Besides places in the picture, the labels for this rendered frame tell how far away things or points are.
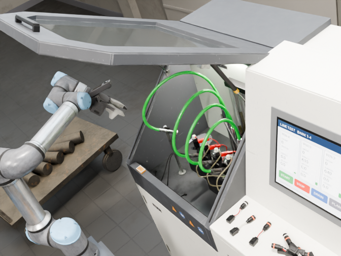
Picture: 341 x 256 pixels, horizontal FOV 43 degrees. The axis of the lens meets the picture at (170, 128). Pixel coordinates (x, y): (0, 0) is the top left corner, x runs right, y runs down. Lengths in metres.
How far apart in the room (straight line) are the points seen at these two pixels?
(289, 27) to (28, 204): 1.32
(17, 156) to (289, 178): 1.01
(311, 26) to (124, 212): 2.15
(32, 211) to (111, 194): 1.79
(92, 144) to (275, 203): 2.21
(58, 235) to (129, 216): 1.56
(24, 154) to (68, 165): 1.93
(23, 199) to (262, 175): 0.98
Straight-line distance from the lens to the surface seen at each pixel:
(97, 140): 3.71
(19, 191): 1.86
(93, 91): 2.01
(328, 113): 1.43
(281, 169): 1.67
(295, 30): 1.90
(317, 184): 1.58
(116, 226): 3.40
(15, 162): 1.69
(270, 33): 1.92
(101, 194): 3.70
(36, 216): 1.95
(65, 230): 1.91
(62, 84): 2.01
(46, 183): 3.57
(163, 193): 2.09
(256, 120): 1.67
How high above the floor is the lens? 2.40
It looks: 36 degrees down
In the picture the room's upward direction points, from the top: 20 degrees counter-clockwise
